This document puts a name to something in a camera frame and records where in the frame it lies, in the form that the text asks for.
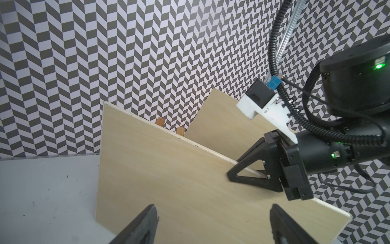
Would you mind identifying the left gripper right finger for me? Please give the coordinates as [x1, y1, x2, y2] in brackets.
[270, 204, 317, 244]

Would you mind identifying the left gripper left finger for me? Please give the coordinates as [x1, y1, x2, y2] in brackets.
[110, 204, 159, 244]

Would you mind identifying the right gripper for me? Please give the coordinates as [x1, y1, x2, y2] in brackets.
[226, 130, 314, 201]

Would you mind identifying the plywood board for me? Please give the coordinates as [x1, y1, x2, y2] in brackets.
[184, 88, 276, 160]
[95, 102, 351, 244]

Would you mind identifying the wooden easel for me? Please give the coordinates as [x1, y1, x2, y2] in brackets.
[154, 117, 185, 136]

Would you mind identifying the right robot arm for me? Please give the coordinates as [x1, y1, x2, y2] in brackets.
[226, 1, 390, 200]

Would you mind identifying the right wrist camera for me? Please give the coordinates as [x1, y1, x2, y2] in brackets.
[236, 75, 298, 144]

